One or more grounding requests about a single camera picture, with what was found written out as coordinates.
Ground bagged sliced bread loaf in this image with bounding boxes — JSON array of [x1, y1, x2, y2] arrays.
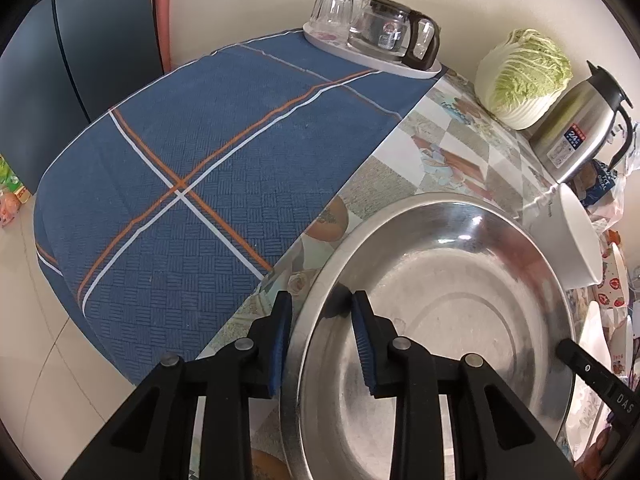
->
[[574, 123, 640, 221]]

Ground clear drinking glass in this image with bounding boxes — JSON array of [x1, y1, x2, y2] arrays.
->
[[309, 0, 368, 36]]

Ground plain white bowl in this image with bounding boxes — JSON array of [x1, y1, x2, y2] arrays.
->
[[528, 183, 603, 290]]

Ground white bowl red strawberries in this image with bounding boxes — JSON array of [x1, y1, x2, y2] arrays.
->
[[594, 230, 630, 308]]

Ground napa cabbage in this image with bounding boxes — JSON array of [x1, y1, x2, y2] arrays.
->
[[474, 28, 573, 130]]

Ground blue plaid tablecloth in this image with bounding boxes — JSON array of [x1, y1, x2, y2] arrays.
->
[[34, 29, 433, 383]]

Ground glass teapot black handle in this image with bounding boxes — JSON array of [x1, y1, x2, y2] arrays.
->
[[347, 0, 440, 70]]

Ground white oval tray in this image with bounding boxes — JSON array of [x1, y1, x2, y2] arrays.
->
[[303, 22, 444, 79]]

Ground large stainless steel basin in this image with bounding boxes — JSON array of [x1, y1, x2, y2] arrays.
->
[[280, 193, 574, 479]]

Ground checkered vinyl table cover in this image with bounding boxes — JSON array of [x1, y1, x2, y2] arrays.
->
[[204, 74, 555, 356]]

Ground stainless steel thermos jug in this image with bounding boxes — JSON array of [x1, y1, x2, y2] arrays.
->
[[529, 63, 634, 183]]

